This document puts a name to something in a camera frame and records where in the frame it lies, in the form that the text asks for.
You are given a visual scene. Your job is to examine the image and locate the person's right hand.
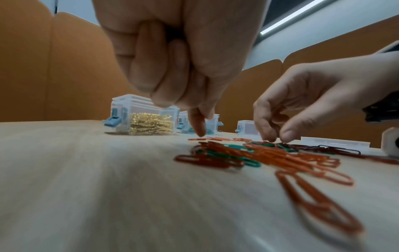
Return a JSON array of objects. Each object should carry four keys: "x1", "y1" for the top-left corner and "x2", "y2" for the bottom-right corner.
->
[{"x1": 253, "y1": 50, "x2": 399, "y2": 144}]

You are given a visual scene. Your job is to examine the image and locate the person's left hand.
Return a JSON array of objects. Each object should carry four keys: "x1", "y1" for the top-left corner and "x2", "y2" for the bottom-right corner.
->
[{"x1": 91, "y1": 0, "x2": 272, "y2": 138}]

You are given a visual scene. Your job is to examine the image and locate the pile of colored paper clips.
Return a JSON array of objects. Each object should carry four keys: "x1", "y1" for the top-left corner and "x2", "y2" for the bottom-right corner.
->
[{"x1": 173, "y1": 136, "x2": 399, "y2": 237}]

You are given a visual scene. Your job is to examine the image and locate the transparent box with blue latches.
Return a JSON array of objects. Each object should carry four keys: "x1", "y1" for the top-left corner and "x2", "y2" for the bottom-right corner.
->
[
  {"x1": 103, "y1": 94, "x2": 181, "y2": 137},
  {"x1": 176, "y1": 110, "x2": 224, "y2": 135},
  {"x1": 235, "y1": 120, "x2": 261, "y2": 136}
]

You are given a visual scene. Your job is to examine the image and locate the sorted heap of gold clips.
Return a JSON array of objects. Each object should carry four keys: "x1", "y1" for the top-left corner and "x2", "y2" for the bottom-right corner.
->
[{"x1": 129, "y1": 112, "x2": 175, "y2": 136}]

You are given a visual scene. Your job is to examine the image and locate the clear plastic lid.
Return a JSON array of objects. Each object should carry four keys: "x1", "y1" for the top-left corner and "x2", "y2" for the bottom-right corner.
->
[{"x1": 300, "y1": 136, "x2": 371, "y2": 152}]

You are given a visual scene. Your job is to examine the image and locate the ceiling light strip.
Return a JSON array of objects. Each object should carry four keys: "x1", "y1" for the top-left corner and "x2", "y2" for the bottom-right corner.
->
[{"x1": 259, "y1": 0, "x2": 325, "y2": 35}]

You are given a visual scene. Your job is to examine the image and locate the black right wrist strap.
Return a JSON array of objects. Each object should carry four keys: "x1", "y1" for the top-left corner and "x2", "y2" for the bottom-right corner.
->
[{"x1": 362, "y1": 91, "x2": 399, "y2": 124}]

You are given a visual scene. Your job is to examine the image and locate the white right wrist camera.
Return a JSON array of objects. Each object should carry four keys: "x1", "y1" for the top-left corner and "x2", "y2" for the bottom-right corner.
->
[{"x1": 380, "y1": 127, "x2": 399, "y2": 157}]

